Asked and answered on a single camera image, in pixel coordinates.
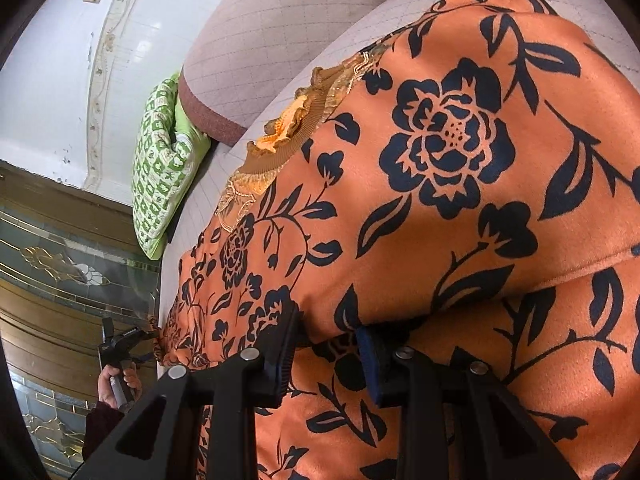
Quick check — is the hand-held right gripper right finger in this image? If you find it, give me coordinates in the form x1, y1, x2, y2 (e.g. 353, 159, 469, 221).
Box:
357, 328, 586, 480

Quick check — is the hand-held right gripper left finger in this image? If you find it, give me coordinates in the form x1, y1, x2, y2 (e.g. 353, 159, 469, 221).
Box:
75, 302, 303, 480

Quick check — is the orange black floral garment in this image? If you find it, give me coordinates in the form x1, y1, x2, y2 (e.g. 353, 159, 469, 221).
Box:
155, 0, 640, 480

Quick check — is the person's left forearm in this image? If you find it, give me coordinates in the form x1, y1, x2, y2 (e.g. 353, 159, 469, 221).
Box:
81, 402, 126, 461

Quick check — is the person's left hand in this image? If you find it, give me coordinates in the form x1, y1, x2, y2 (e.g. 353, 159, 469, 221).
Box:
96, 364, 143, 413

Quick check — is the wooden cabinet with glass panels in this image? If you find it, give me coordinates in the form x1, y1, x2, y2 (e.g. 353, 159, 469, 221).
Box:
0, 160, 163, 466

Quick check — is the green white patterned pillow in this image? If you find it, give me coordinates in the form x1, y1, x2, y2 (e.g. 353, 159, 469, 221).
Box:
131, 72, 213, 261

